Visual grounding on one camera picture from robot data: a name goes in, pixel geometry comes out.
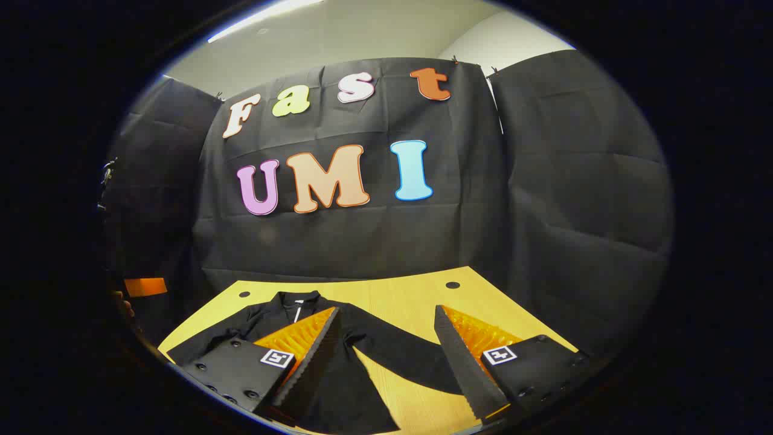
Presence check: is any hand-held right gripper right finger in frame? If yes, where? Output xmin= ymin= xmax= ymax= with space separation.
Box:
xmin=434 ymin=304 xmax=592 ymax=422

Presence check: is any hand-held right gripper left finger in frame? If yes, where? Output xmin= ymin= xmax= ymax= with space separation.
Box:
xmin=181 ymin=306 xmax=342 ymax=427

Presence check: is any black buttoned cardigan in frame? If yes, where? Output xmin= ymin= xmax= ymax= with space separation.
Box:
xmin=166 ymin=291 xmax=478 ymax=434

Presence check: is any black backdrop cloth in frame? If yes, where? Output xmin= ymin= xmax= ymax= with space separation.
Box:
xmin=100 ymin=50 xmax=674 ymax=363

